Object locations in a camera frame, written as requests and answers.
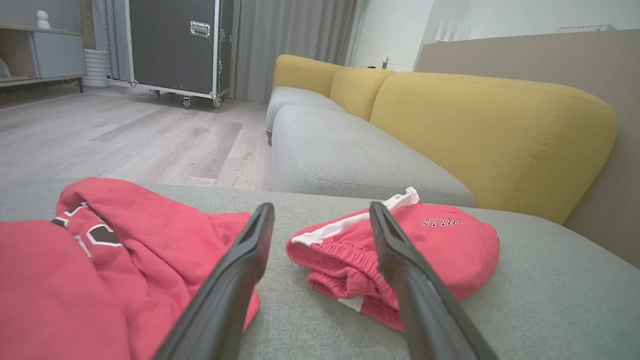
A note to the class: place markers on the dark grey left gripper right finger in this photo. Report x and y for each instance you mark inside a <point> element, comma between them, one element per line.
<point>425,310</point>

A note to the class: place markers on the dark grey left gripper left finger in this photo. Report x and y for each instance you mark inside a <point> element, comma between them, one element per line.
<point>220,300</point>

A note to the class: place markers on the red shorts with white trim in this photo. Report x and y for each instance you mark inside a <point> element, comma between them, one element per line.
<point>450,250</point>

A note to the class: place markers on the red basketball jersey black lettering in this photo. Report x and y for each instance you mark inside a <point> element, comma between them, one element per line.
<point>150,240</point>

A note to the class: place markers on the small grey sofa seat cushion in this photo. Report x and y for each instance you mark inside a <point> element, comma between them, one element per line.
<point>295,95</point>

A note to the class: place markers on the narrow yellow sofa backrest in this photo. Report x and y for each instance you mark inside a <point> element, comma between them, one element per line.
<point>357,87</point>

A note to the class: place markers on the yellow sofa end backrest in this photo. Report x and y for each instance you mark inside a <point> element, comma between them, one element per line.
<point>305,72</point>

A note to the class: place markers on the black wheeled flight case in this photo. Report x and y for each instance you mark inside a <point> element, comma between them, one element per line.
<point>170,45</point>

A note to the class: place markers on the white ribbed bin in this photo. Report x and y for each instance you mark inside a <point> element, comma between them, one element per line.
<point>96,67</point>

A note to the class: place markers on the grey curtain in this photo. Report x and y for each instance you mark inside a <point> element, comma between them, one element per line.
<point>112,35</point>
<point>290,40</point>

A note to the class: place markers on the white upright panels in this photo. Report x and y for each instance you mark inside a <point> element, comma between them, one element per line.
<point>452,31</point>

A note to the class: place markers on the grey wooden low cabinet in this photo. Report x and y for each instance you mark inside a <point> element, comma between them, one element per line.
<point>57,55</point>

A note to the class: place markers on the white flat device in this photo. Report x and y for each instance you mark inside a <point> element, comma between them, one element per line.
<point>585,28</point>

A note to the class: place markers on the small white figurine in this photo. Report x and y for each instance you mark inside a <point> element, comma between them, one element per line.
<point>43,19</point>

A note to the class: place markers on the white wall plug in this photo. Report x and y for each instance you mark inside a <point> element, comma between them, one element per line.
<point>386,62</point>

